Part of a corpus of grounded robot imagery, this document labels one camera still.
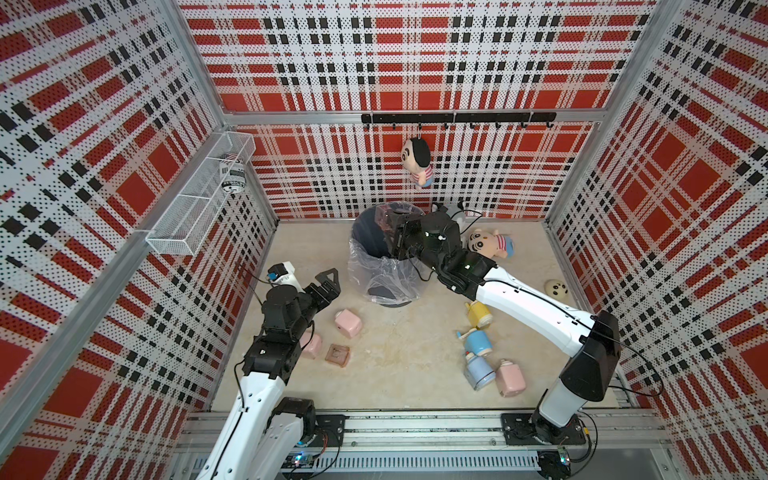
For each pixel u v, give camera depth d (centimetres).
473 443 73
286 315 54
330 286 66
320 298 65
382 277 75
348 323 87
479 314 85
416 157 91
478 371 76
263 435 47
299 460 69
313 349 82
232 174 78
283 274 64
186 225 93
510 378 76
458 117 89
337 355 87
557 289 96
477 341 84
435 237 52
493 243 105
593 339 44
